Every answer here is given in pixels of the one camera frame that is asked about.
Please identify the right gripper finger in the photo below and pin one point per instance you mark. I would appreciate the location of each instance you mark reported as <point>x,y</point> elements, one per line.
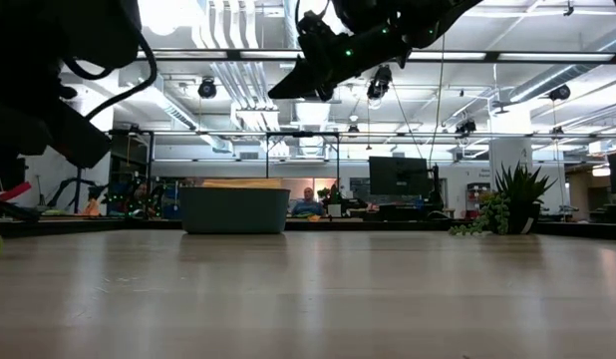
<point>320,89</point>
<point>298,80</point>

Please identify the orange microfiber towel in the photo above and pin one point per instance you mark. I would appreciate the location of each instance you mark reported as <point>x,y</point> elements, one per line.
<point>243,183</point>

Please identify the black background robot arm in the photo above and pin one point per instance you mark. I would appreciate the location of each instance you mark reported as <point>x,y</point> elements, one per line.
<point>128,202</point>
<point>64,185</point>

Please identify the black ceiling-mounted device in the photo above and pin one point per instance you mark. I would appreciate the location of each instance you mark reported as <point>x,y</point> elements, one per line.
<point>466,125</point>
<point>559,92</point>
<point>379,82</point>
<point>207,89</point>

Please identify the red angled bar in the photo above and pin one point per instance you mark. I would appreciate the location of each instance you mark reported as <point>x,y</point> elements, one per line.
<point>11,192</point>

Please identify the black background rack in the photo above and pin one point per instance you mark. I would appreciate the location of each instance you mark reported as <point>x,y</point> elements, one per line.
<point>131,132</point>

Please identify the person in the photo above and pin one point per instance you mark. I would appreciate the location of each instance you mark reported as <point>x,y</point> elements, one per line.
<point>308,202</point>

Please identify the small white box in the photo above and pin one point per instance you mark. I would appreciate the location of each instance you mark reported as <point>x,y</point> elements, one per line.
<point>334,209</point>

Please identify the teal plastic bin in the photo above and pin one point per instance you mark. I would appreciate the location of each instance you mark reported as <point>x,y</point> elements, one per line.
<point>233,212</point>

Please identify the red and white shelf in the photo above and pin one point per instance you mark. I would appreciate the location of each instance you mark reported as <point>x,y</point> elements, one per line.
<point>475,199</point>

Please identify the pale trailing succulent sprig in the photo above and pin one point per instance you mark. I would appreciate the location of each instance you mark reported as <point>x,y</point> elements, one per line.
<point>495,212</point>

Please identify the spiky potted green plant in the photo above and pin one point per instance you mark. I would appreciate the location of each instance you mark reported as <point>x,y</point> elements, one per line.
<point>522,187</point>

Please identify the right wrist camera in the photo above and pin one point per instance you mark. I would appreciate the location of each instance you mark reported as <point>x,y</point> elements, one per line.
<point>315,30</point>

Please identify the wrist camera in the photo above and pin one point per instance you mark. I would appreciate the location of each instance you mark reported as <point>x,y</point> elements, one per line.
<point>315,30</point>
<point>89,30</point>

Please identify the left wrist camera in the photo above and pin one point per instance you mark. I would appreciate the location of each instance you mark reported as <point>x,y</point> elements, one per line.
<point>89,30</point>

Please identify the black aluminium rig frame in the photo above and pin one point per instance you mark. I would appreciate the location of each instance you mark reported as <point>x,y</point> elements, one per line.
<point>577,230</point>

